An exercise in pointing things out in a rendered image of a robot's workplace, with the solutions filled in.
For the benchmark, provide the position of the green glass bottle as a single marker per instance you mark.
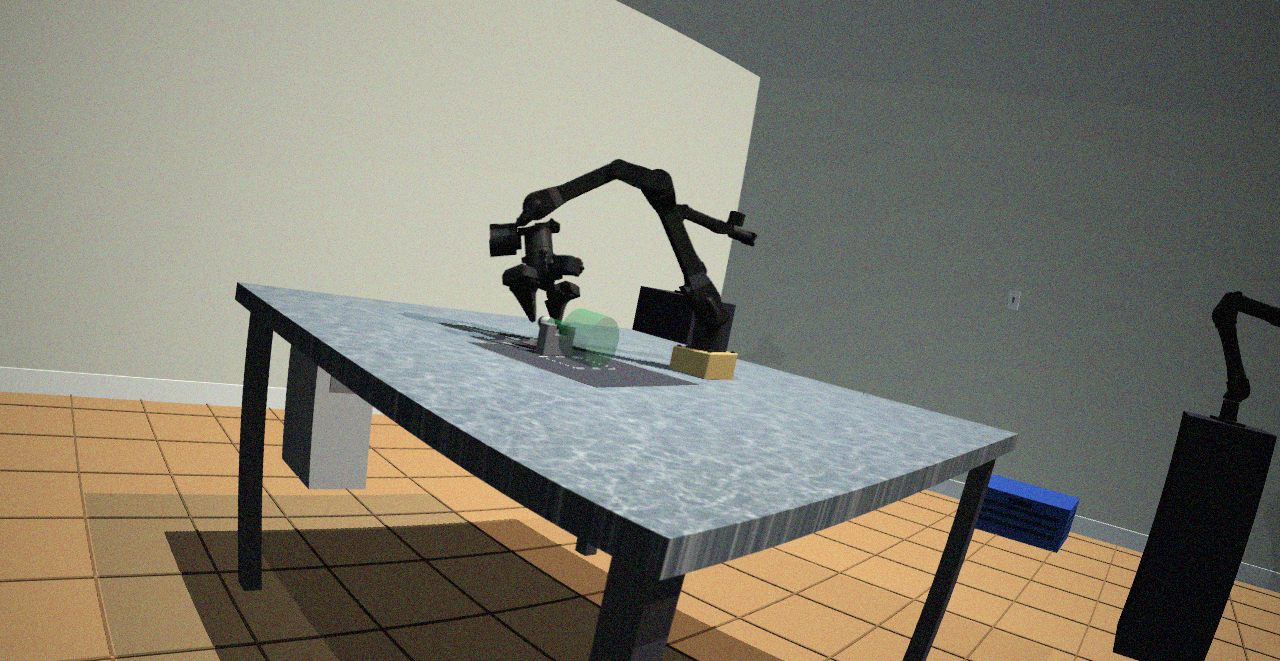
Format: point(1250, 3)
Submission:
point(586, 337)

